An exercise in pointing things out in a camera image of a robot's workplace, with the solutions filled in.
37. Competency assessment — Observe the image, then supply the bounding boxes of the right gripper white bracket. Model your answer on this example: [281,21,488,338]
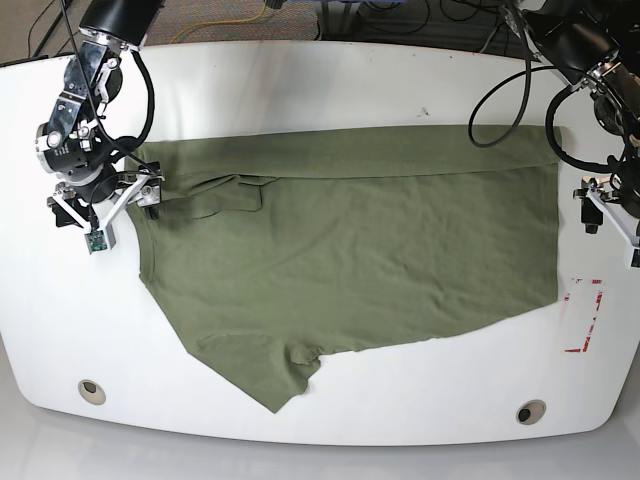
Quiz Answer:
[47,162,164,236]

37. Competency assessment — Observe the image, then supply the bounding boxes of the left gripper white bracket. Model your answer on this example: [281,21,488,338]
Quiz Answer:
[573,176,639,270]

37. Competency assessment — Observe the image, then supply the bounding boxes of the olive green t-shirt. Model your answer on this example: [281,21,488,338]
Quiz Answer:
[128,125,559,411]

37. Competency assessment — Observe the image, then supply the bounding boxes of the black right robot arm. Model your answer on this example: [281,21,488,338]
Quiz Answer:
[35,1,164,253]

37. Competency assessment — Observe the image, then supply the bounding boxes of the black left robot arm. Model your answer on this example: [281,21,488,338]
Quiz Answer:
[472,1,639,269]

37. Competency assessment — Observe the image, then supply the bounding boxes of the red tape rectangle marking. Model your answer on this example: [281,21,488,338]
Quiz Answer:
[559,278,604,354]

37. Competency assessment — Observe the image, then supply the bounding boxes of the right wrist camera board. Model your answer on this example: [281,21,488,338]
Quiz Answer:
[84,227,116,254]

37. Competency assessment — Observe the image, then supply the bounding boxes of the left table cable grommet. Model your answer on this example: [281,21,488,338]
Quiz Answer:
[78,380,106,406]

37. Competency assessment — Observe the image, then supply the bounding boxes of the table cable grommet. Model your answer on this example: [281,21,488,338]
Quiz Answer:
[78,380,106,406]
[516,399,546,426]

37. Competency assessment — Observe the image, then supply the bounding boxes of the right table cable grommet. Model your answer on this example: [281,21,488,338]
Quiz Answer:
[516,399,546,426]

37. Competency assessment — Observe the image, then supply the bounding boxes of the yellow cable on floor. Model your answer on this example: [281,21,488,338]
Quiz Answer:
[171,0,268,45]

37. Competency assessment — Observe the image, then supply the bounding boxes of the black cables on floor left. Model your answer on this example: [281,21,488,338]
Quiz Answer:
[27,0,81,57]

